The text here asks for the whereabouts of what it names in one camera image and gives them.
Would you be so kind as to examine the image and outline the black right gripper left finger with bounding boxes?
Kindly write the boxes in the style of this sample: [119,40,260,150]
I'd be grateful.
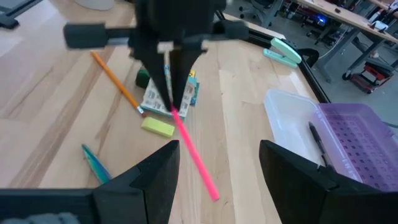
[0,139,181,224]

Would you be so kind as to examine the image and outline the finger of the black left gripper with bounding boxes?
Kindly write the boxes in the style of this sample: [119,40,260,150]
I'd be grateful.
[133,46,172,110]
[170,49,205,108]

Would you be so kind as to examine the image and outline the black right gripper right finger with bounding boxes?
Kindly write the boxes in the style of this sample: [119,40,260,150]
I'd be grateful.
[259,139,398,224]

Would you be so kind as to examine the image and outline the green yellow crayon box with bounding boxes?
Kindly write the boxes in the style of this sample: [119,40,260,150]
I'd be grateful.
[135,67,200,106]

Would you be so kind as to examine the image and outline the teal notepad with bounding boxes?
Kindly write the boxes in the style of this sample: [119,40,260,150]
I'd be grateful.
[140,63,197,119]

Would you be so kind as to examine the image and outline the orange pencil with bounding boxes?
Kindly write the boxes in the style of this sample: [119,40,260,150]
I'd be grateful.
[90,50,147,118]

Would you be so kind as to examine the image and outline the teal blue pen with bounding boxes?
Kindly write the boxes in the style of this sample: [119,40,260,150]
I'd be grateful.
[81,143,113,185]

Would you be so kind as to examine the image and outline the yellow-green eraser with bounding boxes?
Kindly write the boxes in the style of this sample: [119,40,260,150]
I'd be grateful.
[141,116,176,139]

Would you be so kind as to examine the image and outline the black pen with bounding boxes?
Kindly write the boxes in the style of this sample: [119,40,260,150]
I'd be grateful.
[307,121,335,170]

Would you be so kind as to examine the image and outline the pink pencil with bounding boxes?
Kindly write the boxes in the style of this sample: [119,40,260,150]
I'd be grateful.
[170,107,221,203]

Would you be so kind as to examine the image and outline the purple plastic basket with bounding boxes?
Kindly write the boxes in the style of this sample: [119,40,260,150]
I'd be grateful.
[310,103,398,192]

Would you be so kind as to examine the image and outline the clear plastic pencil case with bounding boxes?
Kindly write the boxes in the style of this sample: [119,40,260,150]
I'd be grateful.
[263,88,363,183]

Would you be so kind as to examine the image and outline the white round object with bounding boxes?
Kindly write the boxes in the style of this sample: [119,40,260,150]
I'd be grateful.
[74,0,116,12]

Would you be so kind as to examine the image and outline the grey office chair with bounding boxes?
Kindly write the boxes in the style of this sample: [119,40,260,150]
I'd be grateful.
[239,0,284,29]

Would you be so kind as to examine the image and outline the mint green stapler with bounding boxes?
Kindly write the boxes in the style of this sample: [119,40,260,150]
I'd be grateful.
[262,37,303,69]

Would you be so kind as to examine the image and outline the red black cart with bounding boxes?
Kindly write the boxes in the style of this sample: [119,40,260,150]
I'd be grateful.
[341,60,396,95]

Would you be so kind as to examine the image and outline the wooden workbench grey legs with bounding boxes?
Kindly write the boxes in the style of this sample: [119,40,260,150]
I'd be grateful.
[295,0,398,78]

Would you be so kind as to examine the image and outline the black table edge rail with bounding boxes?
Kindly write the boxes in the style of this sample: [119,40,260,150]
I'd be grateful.
[0,0,43,30]
[223,12,331,103]

